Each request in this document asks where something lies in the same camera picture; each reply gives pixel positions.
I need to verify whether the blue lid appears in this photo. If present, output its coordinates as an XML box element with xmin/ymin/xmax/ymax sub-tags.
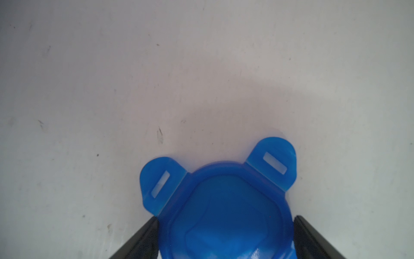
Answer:
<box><xmin>140</xmin><ymin>137</ymin><xmax>296</xmax><ymax>259</ymax></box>

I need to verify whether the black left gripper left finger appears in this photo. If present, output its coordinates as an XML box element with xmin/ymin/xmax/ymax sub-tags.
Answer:
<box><xmin>110</xmin><ymin>216</ymin><xmax>160</xmax><ymax>259</ymax></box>

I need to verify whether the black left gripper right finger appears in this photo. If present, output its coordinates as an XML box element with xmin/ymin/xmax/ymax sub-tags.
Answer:
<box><xmin>293</xmin><ymin>215</ymin><xmax>345</xmax><ymax>259</ymax></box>

